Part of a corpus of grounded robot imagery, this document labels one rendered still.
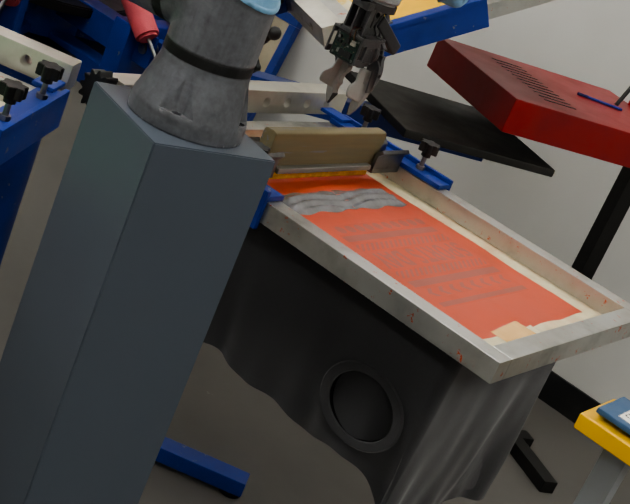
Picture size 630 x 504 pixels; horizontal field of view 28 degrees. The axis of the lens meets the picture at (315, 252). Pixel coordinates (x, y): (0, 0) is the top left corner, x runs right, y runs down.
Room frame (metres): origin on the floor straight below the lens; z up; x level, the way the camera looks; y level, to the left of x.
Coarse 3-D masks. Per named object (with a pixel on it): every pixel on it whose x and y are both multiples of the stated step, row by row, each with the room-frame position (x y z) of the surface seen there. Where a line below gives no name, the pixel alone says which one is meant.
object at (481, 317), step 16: (288, 192) 2.14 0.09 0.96; (304, 192) 2.18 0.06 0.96; (320, 224) 2.05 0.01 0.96; (336, 224) 2.08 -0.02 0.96; (368, 256) 1.99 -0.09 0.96; (416, 288) 1.94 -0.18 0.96; (432, 304) 1.90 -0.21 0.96; (464, 304) 1.96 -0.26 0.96; (480, 304) 1.99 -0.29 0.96; (496, 304) 2.03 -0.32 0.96; (464, 320) 1.89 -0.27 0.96; (480, 320) 1.92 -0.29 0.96; (496, 320) 1.95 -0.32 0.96; (512, 320) 1.98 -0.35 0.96; (480, 336) 1.86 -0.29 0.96
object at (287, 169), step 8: (280, 168) 2.13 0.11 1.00; (288, 168) 2.15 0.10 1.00; (296, 168) 2.16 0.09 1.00; (304, 168) 2.18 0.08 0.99; (312, 168) 2.21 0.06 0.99; (320, 168) 2.23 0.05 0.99; (328, 168) 2.25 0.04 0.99; (336, 168) 2.27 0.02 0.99; (344, 168) 2.30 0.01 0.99; (352, 168) 2.32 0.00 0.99; (360, 168) 2.34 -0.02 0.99; (368, 168) 2.37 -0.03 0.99
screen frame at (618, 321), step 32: (256, 128) 2.32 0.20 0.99; (416, 192) 2.44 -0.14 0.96; (448, 192) 2.43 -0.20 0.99; (288, 224) 1.92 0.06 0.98; (480, 224) 2.36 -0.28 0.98; (320, 256) 1.88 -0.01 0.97; (352, 256) 1.87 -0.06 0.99; (512, 256) 2.31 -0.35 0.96; (544, 256) 2.28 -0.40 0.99; (384, 288) 1.81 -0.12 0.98; (576, 288) 2.24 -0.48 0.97; (416, 320) 1.78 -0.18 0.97; (448, 320) 1.77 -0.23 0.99; (608, 320) 2.08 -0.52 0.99; (448, 352) 1.74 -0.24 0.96; (480, 352) 1.72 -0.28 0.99; (512, 352) 1.76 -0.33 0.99; (544, 352) 1.83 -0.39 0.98; (576, 352) 1.95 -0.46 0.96
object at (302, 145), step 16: (272, 128) 2.12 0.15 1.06; (288, 128) 2.16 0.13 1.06; (304, 128) 2.20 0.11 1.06; (320, 128) 2.24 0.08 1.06; (336, 128) 2.29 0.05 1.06; (352, 128) 2.33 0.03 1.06; (368, 128) 2.38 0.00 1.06; (272, 144) 2.10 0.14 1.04; (288, 144) 2.14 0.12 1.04; (304, 144) 2.18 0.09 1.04; (320, 144) 2.22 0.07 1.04; (336, 144) 2.27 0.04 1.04; (352, 144) 2.31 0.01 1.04; (368, 144) 2.36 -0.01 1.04; (288, 160) 2.16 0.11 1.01; (304, 160) 2.20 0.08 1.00; (320, 160) 2.24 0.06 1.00; (336, 160) 2.29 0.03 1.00; (352, 160) 2.33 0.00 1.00; (368, 160) 2.38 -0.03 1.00
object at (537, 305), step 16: (336, 176) 2.35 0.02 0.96; (352, 176) 2.39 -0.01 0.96; (368, 176) 2.43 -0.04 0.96; (368, 208) 2.24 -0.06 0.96; (384, 208) 2.28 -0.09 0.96; (400, 208) 2.32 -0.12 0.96; (416, 208) 2.36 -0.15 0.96; (432, 224) 2.30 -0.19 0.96; (464, 240) 2.29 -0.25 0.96; (480, 256) 2.24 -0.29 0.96; (512, 272) 2.22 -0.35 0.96; (528, 288) 2.17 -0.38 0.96; (544, 288) 2.21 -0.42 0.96; (512, 304) 2.06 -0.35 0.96; (528, 304) 2.09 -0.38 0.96; (544, 304) 2.13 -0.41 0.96; (560, 304) 2.16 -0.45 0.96; (528, 320) 2.01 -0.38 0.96; (544, 320) 2.05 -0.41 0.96
